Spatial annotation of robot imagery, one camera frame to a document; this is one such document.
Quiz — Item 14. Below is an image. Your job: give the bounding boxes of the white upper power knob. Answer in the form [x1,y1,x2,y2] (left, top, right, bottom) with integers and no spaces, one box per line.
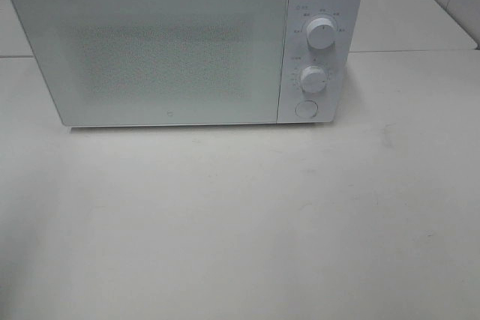
[305,15,337,49]

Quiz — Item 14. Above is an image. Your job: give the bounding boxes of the white timer knob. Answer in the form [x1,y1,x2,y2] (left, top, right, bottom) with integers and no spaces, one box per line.
[300,66,329,94]

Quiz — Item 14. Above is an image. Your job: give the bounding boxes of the white microwave door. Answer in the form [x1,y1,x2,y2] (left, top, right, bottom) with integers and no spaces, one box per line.
[12,0,287,127]

